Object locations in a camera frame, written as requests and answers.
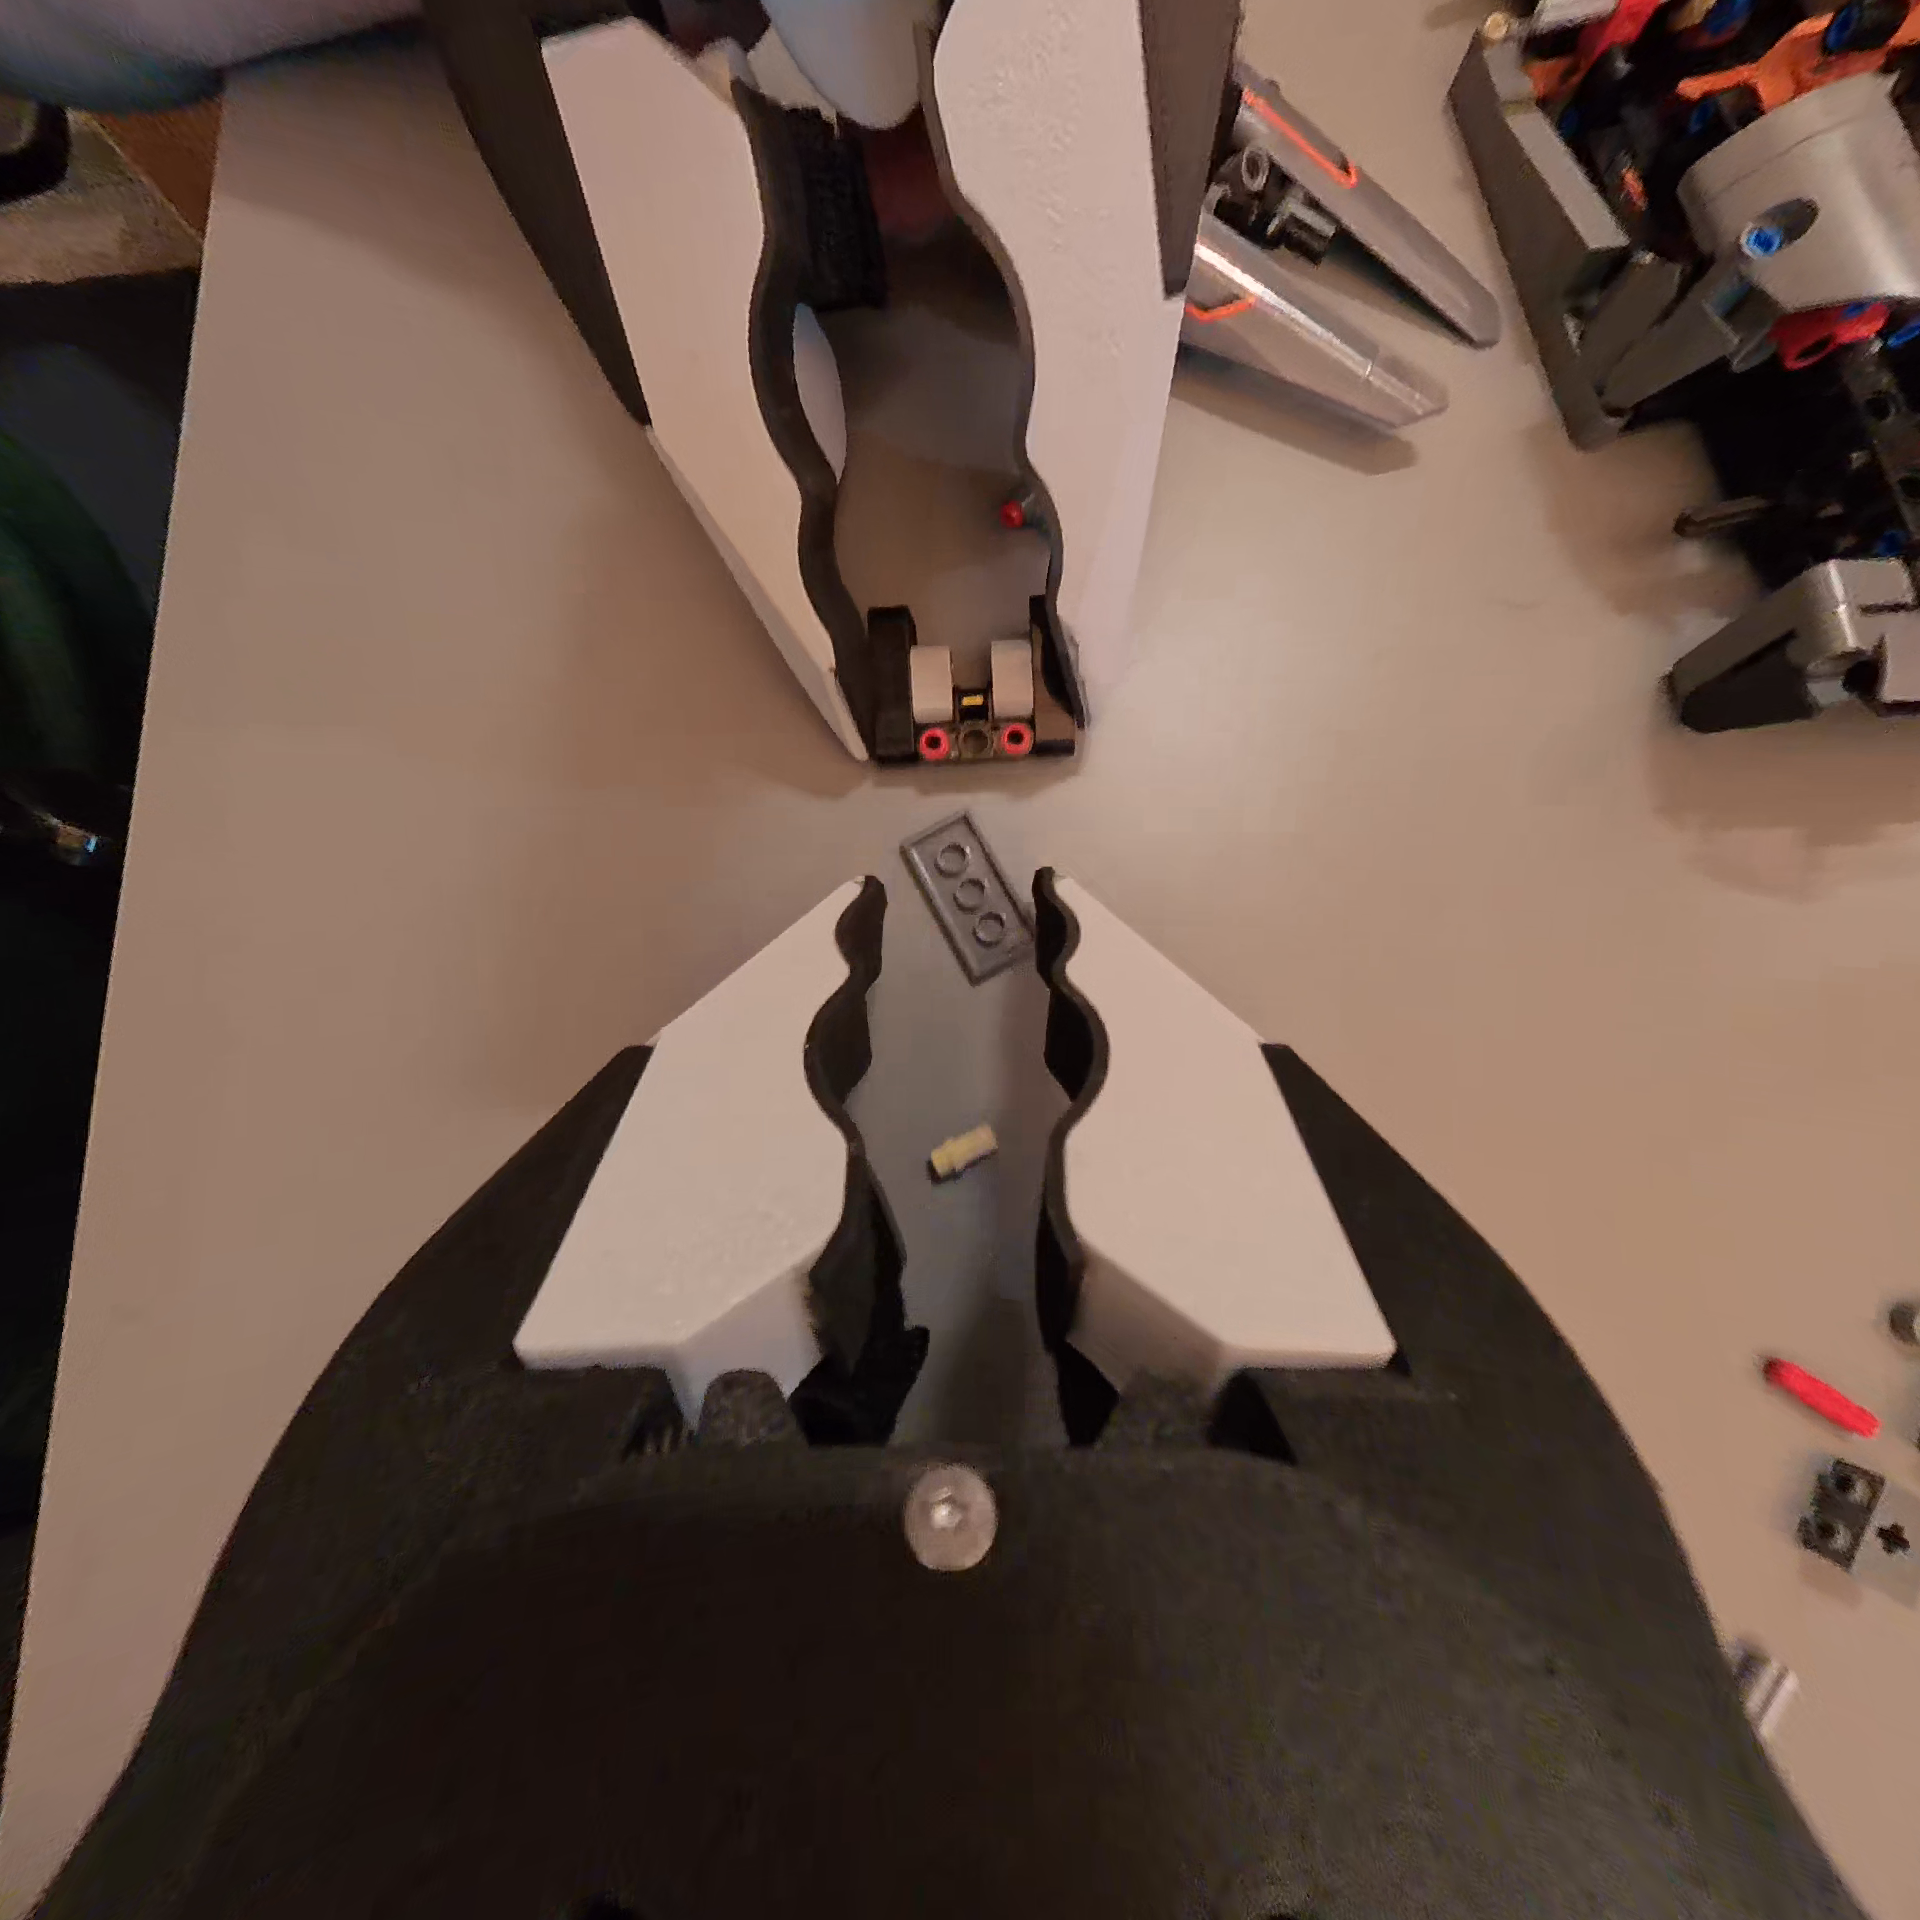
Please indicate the pile of small lego pieces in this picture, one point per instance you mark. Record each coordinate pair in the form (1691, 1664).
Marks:
(1862, 1529)

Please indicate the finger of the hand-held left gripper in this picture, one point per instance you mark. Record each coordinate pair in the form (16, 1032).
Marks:
(661, 269)
(1079, 299)

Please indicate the grey black lego car model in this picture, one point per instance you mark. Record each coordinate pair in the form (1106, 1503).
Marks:
(1771, 180)

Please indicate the tan lego pin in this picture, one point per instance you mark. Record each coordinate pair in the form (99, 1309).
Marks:
(960, 1154)

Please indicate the grey lego fin assembly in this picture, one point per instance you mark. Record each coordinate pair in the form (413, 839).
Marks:
(1319, 345)

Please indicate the dark grey lego plate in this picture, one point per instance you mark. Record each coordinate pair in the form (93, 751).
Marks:
(967, 901)

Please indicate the small black lego assembly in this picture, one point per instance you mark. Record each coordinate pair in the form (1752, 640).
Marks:
(932, 682)

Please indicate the person's left forearm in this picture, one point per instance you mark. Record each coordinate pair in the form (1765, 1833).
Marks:
(182, 43)

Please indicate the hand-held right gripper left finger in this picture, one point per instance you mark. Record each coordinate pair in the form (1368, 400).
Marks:
(691, 1185)

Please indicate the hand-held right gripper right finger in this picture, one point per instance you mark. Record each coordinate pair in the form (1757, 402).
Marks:
(1214, 1200)

